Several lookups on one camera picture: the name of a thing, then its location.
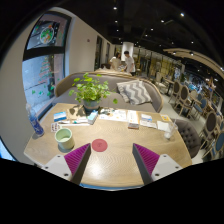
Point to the blue tissue pack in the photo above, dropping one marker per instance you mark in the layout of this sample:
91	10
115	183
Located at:
92	117

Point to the grey curved sofa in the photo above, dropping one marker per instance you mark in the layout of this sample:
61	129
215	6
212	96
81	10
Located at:
66	85

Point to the white napkin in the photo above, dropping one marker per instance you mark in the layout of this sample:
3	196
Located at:
163	126

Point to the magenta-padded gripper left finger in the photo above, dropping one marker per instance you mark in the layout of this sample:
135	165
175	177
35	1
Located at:
76	159

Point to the dark framed decorated window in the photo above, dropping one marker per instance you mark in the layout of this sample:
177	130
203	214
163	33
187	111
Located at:
43	76

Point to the green potted plant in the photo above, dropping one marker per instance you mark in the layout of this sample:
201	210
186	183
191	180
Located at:
89	90

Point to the flat round red coaster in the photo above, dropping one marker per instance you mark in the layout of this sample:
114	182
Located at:
99	145

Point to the group of dining chairs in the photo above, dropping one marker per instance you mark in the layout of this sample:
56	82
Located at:
210	123

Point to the pale green mug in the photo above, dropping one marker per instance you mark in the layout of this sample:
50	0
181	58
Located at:
65	142

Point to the white pen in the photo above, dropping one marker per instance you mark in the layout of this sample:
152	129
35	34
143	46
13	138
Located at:
75	123

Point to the person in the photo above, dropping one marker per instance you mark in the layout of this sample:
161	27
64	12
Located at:
130	63
115	62

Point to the white paper packet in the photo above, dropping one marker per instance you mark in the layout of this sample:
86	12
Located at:
147	121

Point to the white printed leaflet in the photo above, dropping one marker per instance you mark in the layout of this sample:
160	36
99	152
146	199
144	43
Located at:
115	115

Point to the grey chevron pillow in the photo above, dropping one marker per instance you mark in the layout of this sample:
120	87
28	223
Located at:
135	92

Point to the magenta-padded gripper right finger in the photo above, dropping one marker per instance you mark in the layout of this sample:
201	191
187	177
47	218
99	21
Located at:
147	159

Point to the flat blue box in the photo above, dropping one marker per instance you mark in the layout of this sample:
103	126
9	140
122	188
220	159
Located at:
60	116

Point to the small yellow card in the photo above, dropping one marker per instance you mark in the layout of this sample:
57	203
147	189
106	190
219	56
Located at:
165	118

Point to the group of ceiling lights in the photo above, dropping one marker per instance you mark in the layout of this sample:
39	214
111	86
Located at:
182	14

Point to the clear blue-labelled water bottle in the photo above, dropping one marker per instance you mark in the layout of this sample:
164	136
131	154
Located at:
36	125

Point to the white box with orange print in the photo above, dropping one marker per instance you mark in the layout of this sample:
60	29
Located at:
133	118

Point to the grey tufted chair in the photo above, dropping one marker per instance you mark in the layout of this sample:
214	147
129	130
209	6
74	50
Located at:
190	135

